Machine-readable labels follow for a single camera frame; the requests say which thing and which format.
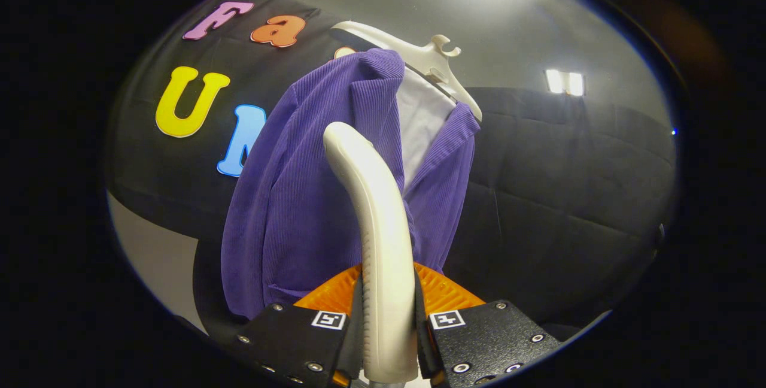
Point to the white inner cloth panel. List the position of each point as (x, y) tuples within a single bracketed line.
[(422, 118)]

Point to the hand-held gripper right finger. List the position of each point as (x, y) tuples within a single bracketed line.
[(497, 340)]

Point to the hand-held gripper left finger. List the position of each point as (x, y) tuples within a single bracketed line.
[(293, 340)]

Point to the white clothes hanger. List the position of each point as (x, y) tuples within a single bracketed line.
[(419, 52)]

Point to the white garment steamer head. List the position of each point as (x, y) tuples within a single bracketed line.
[(383, 244)]

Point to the grey cabinet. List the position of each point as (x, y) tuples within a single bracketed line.
[(149, 256)]

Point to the double strip ceiling light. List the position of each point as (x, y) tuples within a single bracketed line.
[(564, 82)]

